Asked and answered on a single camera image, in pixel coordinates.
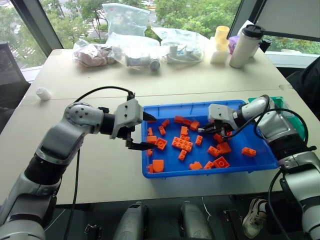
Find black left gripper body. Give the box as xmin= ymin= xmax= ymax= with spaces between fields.
xmin=118 ymin=124 xmax=137 ymax=150

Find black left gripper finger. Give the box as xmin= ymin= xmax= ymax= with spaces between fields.
xmin=131 ymin=141 xmax=158 ymax=152
xmin=142 ymin=111 xmax=158 ymax=123

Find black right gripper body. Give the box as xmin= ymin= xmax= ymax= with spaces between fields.
xmin=211 ymin=119 xmax=235 ymax=135

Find blue plastic bin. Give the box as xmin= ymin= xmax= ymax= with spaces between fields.
xmin=141 ymin=99 xmax=280 ymax=180

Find green plastic bin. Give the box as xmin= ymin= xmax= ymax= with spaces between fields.
xmin=247 ymin=95 xmax=307 ymax=141

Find square orange toy brick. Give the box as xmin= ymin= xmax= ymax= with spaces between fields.
xmin=212 ymin=156 xmax=231 ymax=170
xmin=155 ymin=137 xmax=169 ymax=151
xmin=216 ymin=141 xmax=233 ymax=155

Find rounded orange toy block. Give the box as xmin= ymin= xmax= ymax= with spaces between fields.
xmin=152 ymin=159 xmax=166 ymax=174

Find long orange toy brick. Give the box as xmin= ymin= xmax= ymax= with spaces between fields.
xmin=174 ymin=115 xmax=192 ymax=126

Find large flat orange brick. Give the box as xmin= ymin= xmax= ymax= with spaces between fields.
xmin=171 ymin=134 xmax=194 ymax=151

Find plastic bag with white bottle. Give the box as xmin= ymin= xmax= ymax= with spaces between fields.
xmin=111 ymin=31 xmax=161 ymax=74

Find yellow and white cups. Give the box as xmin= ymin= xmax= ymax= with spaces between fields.
xmin=210 ymin=36 xmax=230 ymax=66

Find dark rounded grey shape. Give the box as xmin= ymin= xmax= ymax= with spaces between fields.
xmin=112 ymin=200 xmax=149 ymax=240
xmin=178 ymin=200 xmax=214 ymax=240

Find white tumbler with black lid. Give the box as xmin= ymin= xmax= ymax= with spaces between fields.
xmin=229 ymin=23 xmax=265 ymax=69

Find plastic bag with pink cloth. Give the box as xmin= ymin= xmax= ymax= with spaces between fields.
xmin=72 ymin=38 xmax=119 ymax=68

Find purple box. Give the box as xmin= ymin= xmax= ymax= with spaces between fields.
xmin=227 ymin=35 xmax=241 ymax=55

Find pale yellow cup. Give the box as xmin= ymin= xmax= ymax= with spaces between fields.
xmin=215 ymin=25 xmax=231 ymax=51

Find black cup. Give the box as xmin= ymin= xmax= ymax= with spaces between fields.
xmin=259 ymin=36 xmax=273 ymax=54

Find small white cap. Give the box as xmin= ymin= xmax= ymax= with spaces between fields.
xmin=35 ymin=87 xmax=53 ymax=101

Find black chair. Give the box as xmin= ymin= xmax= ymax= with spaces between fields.
xmin=285 ymin=59 xmax=320 ymax=111

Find white sneaker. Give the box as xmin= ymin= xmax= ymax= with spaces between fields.
xmin=242 ymin=198 xmax=269 ymax=239

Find tall clear plastic bag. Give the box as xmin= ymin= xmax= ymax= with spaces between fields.
xmin=101 ymin=2 xmax=151 ymax=46

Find dark monitor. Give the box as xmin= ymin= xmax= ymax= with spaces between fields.
xmin=0 ymin=41 xmax=31 ymax=109

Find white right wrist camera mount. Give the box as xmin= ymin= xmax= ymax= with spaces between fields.
xmin=207 ymin=103 xmax=239 ymax=131

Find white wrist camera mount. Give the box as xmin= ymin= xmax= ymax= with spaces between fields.
xmin=109 ymin=98 xmax=144 ymax=140
xmin=207 ymin=103 xmax=239 ymax=131

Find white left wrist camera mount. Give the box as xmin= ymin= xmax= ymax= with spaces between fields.
xmin=109 ymin=98 xmax=144 ymax=140

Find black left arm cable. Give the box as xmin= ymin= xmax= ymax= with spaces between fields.
xmin=62 ymin=86 xmax=137 ymax=240

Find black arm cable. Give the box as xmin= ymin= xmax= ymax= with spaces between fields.
xmin=62 ymin=86 xmax=137 ymax=240
xmin=231 ymin=94 xmax=317 ymax=240

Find plastic bag with white cables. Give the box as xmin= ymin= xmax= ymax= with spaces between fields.
xmin=151 ymin=26 xmax=206 ymax=65

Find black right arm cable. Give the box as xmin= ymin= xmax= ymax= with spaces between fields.
xmin=231 ymin=94 xmax=317 ymax=240

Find small black bracket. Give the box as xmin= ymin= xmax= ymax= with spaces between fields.
xmin=84 ymin=223 xmax=103 ymax=240

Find grey board with black frame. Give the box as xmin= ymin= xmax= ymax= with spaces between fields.
xmin=228 ymin=0 xmax=320 ymax=42

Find dark window frame post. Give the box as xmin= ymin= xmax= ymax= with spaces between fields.
xmin=10 ymin=0 xmax=64 ymax=50

